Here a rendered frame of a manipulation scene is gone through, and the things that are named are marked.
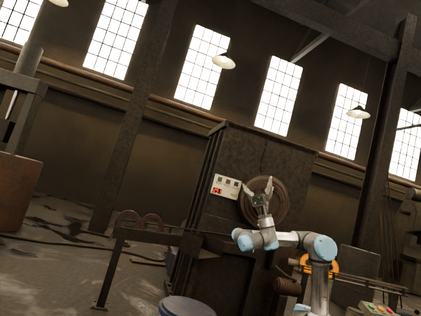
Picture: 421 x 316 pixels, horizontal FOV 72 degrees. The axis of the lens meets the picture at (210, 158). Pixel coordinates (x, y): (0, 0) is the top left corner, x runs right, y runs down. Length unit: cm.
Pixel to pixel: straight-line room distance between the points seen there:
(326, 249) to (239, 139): 146
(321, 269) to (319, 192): 869
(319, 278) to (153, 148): 733
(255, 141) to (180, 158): 595
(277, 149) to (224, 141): 54
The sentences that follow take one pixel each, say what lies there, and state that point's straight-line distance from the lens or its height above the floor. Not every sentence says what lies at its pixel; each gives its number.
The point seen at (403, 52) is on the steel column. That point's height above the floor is 515.
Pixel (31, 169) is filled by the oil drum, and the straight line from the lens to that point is 415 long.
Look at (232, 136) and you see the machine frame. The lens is 273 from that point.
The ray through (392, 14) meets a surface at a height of 760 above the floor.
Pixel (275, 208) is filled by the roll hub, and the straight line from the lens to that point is 262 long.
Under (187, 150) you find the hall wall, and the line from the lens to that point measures 866.
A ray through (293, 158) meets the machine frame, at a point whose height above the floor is 160.
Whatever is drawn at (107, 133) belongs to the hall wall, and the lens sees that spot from 865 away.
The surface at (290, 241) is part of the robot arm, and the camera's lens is 169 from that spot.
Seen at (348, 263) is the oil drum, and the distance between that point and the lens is 514.
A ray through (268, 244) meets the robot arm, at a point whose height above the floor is 87.
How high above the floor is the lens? 101
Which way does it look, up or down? 8 degrees up
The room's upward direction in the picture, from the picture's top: 16 degrees clockwise
